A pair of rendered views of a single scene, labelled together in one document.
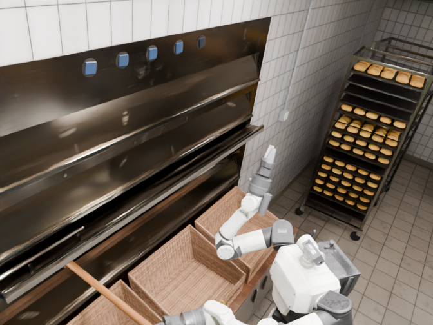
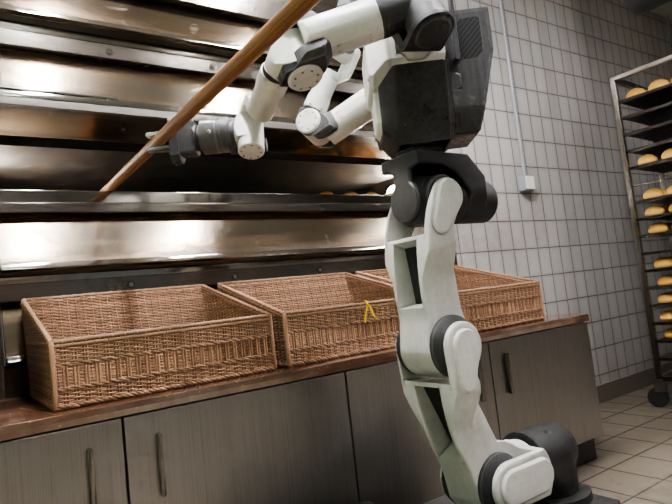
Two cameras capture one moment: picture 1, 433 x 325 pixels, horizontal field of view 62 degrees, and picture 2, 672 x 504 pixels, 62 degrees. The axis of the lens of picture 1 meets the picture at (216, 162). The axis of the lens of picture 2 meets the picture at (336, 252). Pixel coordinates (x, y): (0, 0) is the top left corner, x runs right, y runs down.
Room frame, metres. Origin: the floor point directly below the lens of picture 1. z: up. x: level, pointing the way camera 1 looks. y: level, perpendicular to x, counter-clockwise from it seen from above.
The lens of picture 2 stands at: (-0.26, -0.82, 0.76)
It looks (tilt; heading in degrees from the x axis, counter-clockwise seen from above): 5 degrees up; 25
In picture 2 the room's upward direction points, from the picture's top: 6 degrees counter-clockwise
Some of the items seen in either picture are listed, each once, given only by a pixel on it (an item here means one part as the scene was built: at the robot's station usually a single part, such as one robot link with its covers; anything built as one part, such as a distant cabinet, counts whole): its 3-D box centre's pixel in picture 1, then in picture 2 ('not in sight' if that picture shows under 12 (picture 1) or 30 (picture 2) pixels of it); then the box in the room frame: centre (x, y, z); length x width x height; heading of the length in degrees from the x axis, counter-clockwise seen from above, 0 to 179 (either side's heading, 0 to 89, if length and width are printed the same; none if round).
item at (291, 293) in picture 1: (309, 282); (425, 83); (1.08, -0.48, 1.26); 0.34 x 0.30 x 0.36; 25
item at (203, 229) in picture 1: (241, 230); (448, 294); (1.94, -0.25, 0.72); 0.56 x 0.49 x 0.28; 151
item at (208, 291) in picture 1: (189, 282); (322, 310); (1.42, 0.05, 0.72); 0.56 x 0.49 x 0.28; 149
